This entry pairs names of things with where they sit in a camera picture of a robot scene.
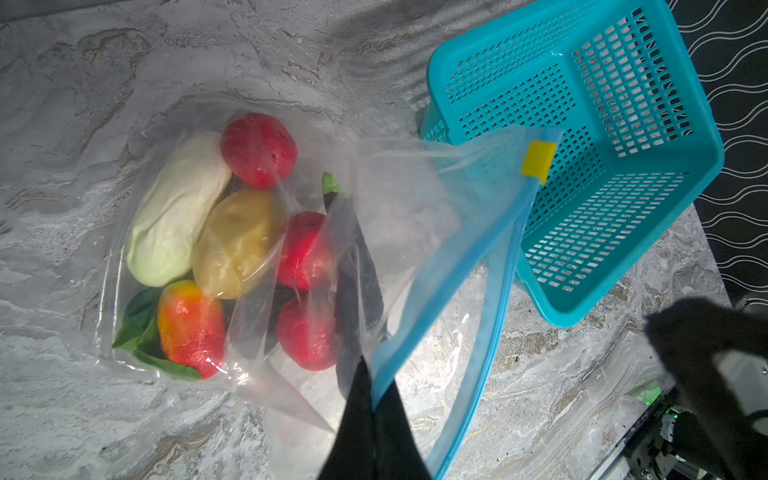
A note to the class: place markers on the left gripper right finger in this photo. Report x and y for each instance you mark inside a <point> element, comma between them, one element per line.
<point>396,454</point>

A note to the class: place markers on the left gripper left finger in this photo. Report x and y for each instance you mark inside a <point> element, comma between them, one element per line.
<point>352,455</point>

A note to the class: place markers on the red toy tomato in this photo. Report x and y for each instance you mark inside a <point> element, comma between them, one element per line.
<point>306,260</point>
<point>306,331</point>
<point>259,150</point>

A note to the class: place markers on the black toy item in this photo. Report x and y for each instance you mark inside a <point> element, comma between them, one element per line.
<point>358,304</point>

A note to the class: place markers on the orange red toy pepper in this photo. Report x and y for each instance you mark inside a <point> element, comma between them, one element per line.
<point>192,328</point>

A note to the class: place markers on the clear zip top bag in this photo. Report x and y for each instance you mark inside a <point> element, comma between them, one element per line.
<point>444,226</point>

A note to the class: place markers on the yellow toy potato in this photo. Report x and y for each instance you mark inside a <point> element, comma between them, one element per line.
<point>229,257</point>

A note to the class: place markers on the teal plastic basket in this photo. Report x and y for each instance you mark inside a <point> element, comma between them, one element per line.
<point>639,140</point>

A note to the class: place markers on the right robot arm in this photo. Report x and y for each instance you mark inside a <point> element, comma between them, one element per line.
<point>713,431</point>

